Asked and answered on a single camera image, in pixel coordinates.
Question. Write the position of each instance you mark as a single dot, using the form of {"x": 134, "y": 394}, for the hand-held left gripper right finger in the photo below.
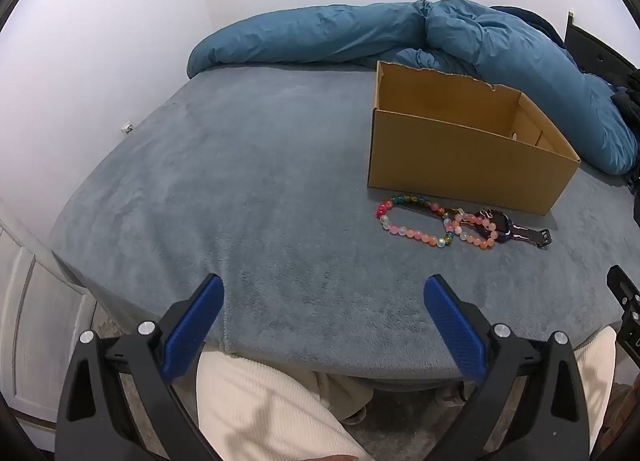
{"x": 452, "y": 326}

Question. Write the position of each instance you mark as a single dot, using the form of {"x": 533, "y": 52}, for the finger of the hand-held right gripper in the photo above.
{"x": 622, "y": 286}

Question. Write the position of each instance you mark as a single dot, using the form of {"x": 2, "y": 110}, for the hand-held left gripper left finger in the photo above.
{"x": 195, "y": 326}

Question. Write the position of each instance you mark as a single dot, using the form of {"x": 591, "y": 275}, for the gold earring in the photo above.
{"x": 484, "y": 214}

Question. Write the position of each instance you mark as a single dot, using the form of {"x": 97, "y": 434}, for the brown cardboard box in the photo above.
{"x": 450, "y": 161}

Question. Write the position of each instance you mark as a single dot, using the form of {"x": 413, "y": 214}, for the person's left leg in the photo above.
{"x": 260, "y": 411}

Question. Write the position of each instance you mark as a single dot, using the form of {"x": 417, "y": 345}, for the white panelled door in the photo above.
{"x": 45, "y": 321}

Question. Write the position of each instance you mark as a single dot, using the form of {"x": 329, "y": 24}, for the pile of black clothes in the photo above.
{"x": 630, "y": 101}

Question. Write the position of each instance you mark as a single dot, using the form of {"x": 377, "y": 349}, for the black headboard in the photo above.
{"x": 587, "y": 48}

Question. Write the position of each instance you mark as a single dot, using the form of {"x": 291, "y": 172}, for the blue duvet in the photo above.
{"x": 325, "y": 36}

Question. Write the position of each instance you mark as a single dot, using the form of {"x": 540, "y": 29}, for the white wall socket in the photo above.
{"x": 127, "y": 128}

